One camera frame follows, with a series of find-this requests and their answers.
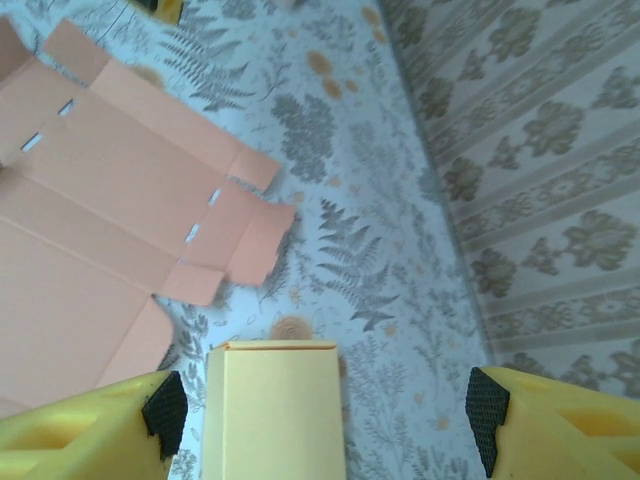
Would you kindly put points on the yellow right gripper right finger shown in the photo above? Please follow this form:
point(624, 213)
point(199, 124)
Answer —
point(565, 435)

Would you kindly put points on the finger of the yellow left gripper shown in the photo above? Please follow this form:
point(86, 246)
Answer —
point(160, 9)

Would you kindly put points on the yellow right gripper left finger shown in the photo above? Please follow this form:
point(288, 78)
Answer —
point(75, 440)

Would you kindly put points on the yellow paper box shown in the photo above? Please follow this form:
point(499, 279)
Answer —
point(275, 415)

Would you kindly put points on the orange paper box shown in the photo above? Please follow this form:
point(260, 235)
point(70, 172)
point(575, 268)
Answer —
point(100, 225)

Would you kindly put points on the floral tablecloth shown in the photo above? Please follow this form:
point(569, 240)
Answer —
point(350, 200)

